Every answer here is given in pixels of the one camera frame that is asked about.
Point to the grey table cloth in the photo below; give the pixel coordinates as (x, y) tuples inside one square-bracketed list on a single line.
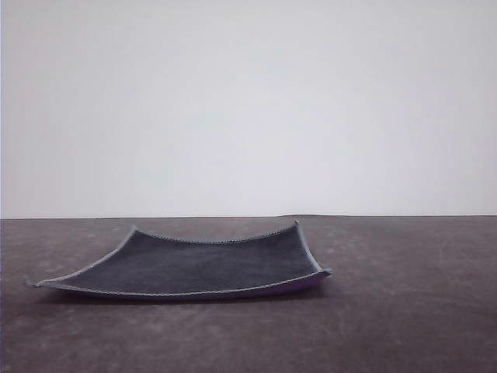
[(388, 311)]

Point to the purple towel with grey hem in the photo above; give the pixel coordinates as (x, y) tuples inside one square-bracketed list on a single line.
[(186, 264)]

